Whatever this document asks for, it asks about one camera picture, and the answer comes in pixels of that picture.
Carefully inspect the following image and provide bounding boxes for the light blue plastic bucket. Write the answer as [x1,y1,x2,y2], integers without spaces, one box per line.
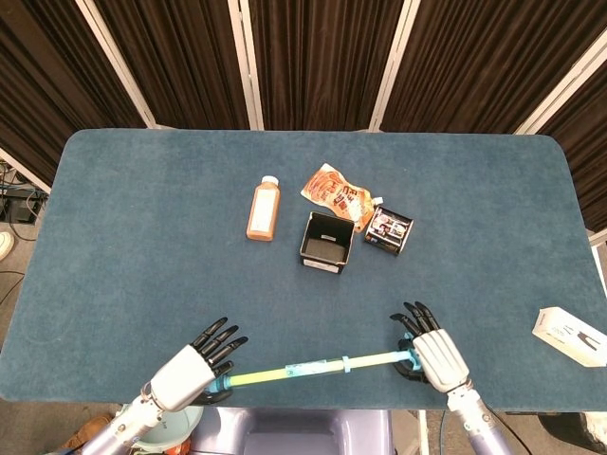
[132,407,205,455]

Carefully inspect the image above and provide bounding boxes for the orange juice bottle white cap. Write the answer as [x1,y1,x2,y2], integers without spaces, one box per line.
[245,174,282,243]

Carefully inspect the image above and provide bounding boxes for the small black device box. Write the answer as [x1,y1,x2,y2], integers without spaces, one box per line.
[8,197,31,223]

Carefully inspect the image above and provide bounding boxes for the black rectangular tin can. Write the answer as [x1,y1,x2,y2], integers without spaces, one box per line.
[363,205,414,259]

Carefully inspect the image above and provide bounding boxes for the brown curtain screen panel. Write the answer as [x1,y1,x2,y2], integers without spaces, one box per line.
[78,0,265,132]
[369,0,607,137]
[0,0,162,191]
[227,0,421,133]

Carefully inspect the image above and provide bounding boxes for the white table leg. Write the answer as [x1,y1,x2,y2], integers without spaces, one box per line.
[416,409,432,455]

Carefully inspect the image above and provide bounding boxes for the black open cardboard box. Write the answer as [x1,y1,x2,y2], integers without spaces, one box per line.
[298,210,356,276]

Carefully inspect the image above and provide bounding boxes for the blue carpet table cover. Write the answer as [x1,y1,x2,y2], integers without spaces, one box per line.
[0,128,607,411]

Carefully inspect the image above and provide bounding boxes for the orange spouted food pouch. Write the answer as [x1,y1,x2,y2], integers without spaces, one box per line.
[300,162,386,232]

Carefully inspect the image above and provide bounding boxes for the purple robot base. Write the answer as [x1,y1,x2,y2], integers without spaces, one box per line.
[189,406,395,455]

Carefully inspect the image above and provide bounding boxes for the blue cable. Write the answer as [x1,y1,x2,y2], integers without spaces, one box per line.
[437,409,450,455]

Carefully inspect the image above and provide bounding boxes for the black floor cable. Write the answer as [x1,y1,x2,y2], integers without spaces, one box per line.
[0,268,26,307]

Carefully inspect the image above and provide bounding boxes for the white cardboard box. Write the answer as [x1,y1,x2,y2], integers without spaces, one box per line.
[530,306,607,369]

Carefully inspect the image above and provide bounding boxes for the brown shoe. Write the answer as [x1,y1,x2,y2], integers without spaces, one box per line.
[60,412,116,450]

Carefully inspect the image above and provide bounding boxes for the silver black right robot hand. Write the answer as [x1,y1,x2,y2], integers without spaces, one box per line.
[390,300,470,393]

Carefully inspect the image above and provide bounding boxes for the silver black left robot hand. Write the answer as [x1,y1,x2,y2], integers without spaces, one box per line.
[141,317,249,412]

